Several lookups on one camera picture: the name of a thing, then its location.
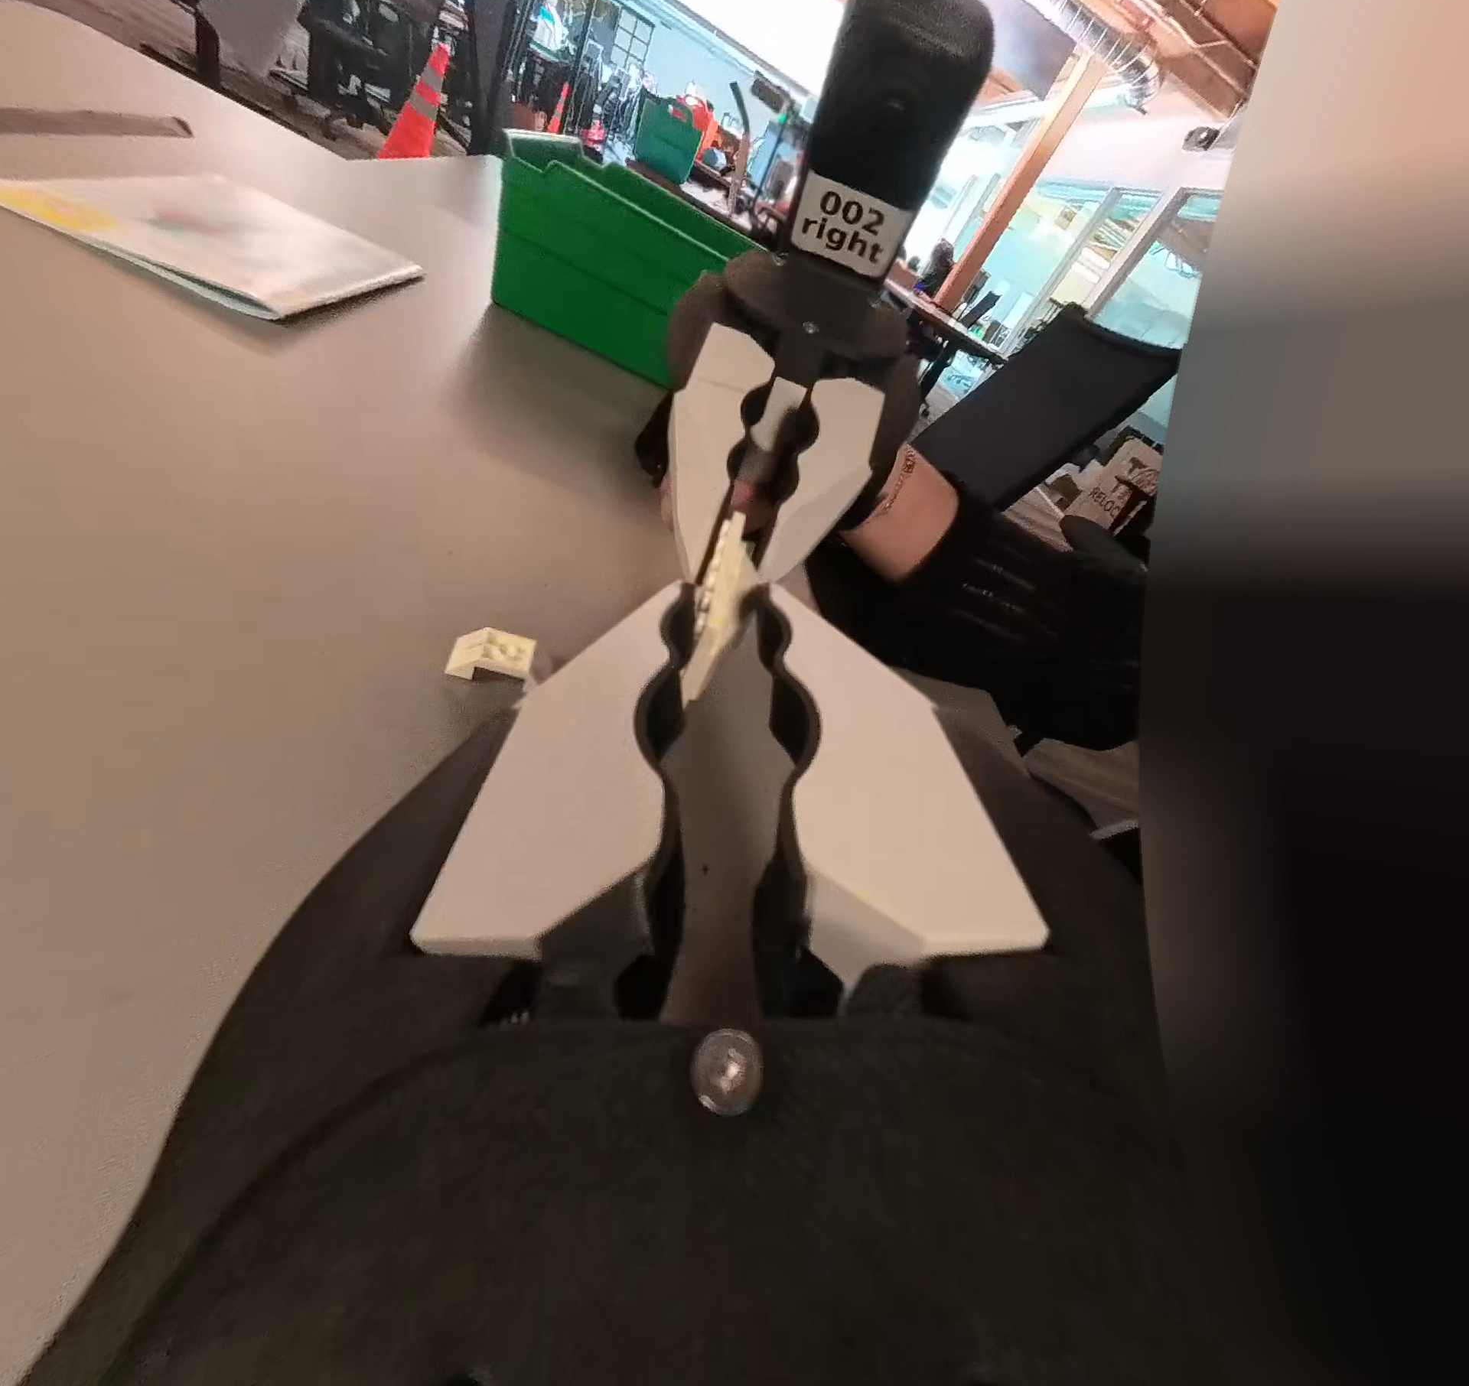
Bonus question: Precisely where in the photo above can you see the green plastic bin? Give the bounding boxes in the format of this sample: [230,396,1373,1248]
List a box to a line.
[491,126,767,386]
[634,91,712,185]

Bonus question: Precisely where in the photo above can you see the person's right forearm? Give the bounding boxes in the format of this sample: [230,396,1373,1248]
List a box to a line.
[804,445,1149,752]

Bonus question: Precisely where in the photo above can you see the white lego plate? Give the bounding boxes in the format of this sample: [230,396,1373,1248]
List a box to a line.
[681,507,756,706]

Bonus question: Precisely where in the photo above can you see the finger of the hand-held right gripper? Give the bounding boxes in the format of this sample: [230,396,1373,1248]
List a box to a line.
[744,373,888,587]
[670,324,785,584]

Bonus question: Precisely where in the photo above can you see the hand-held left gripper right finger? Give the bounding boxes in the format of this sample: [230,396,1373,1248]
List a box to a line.
[745,582,1051,1011]

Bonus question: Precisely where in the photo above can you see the white lego brick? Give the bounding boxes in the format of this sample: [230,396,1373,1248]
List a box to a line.
[445,625,542,683]

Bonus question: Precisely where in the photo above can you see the cardboard box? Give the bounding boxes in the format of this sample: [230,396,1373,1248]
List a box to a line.
[1056,432,1162,538]

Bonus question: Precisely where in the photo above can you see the grey office chair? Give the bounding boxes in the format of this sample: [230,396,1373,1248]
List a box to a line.
[193,0,308,82]

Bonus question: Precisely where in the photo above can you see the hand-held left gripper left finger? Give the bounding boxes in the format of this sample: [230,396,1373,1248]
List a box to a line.
[410,579,703,1009]

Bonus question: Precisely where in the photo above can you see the unicorn instruction booklet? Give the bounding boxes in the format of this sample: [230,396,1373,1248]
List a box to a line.
[0,171,426,321]

